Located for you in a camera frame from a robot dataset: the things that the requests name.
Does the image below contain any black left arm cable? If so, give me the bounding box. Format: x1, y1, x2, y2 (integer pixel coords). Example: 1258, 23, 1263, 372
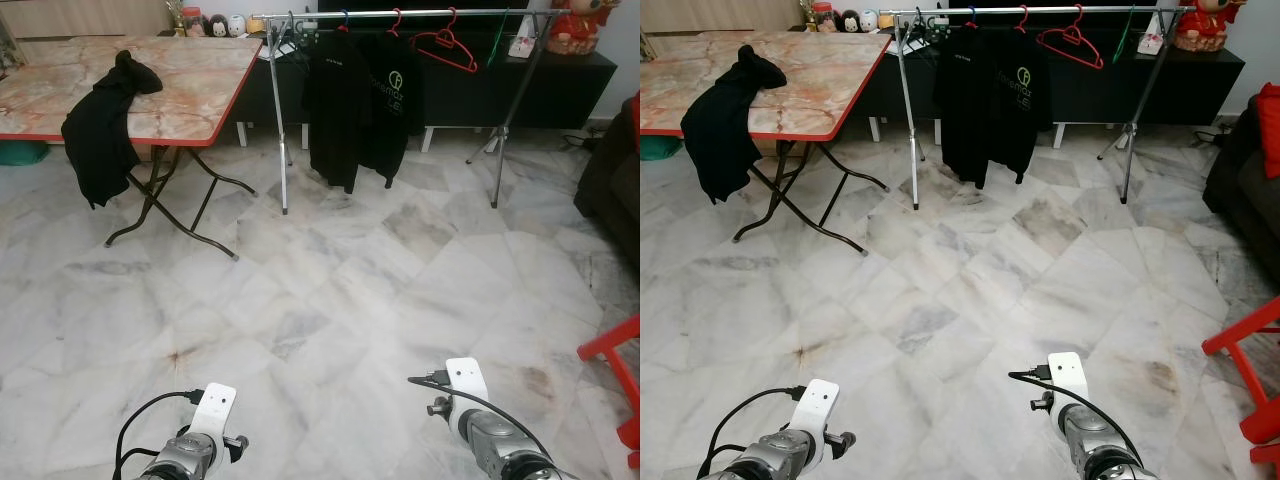
112, 390, 206, 480
697, 388, 807, 480

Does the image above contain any black TV console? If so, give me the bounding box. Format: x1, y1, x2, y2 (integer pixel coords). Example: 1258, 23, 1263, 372
235, 20, 618, 151
860, 20, 1246, 149

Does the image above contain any red doll figurine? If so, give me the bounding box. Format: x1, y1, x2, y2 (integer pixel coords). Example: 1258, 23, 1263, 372
1175, 0, 1246, 53
545, 0, 611, 56

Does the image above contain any dark grey fabric sofa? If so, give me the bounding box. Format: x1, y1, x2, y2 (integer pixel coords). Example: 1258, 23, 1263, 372
575, 95, 640, 266
1203, 95, 1280, 266

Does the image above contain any black wire hanger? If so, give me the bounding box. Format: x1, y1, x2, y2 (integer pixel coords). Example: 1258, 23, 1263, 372
270, 12, 321, 61
895, 10, 951, 56

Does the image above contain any red plastic stool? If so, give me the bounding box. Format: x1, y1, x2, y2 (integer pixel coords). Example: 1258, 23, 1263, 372
1203, 297, 1280, 466
578, 315, 640, 471

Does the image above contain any green plastic hanger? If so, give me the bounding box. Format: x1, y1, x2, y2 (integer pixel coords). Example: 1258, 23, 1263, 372
1113, 8, 1136, 63
487, 12, 511, 69

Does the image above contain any beige wooden cabinet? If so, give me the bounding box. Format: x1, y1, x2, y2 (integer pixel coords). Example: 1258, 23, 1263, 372
0, 0, 171, 66
640, 0, 801, 56

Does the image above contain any plain black garment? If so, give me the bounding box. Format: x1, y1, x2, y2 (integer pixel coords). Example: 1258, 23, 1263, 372
681, 45, 788, 204
62, 50, 164, 209

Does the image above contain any black shirt with red collar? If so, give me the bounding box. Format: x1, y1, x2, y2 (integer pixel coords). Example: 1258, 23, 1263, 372
935, 25, 1006, 189
302, 28, 376, 194

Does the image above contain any red cushion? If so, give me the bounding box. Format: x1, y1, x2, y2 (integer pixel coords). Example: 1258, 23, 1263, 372
1255, 83, 1280, 179

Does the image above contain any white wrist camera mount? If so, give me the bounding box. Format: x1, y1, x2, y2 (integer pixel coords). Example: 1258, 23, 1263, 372
798, 378, 842, 469
1047, 352, 1089, 411
445, 357, 491, 416
188, 383, 238, 446

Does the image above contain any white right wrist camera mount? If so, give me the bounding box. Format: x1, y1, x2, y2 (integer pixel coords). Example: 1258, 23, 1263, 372
1047, 352, 1089, 411
445, 357, 491, 416

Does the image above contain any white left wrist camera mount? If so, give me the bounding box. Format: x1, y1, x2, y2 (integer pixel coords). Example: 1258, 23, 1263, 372
188, 383, 238, 446
798, 378, 842, 469

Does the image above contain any silver metal clothes rack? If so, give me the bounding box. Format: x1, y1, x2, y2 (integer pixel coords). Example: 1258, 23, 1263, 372
880, 5, 1198, 211
248, 8, 566, 216

